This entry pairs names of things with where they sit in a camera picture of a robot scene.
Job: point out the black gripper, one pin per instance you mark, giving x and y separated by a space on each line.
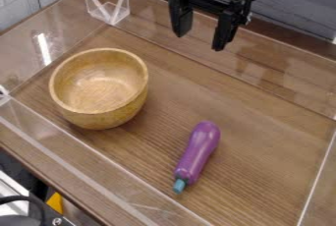
230 8

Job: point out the brown wooden bowl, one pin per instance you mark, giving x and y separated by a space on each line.
99 87

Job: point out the purple toy eggplant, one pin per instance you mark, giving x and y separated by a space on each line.
202 144

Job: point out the yellow black device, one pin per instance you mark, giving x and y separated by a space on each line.
53 210

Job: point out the clear acrylic corner bracket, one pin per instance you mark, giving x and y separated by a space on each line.
109 12

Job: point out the clear acrylic tray wall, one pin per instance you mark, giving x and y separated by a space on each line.
97 183

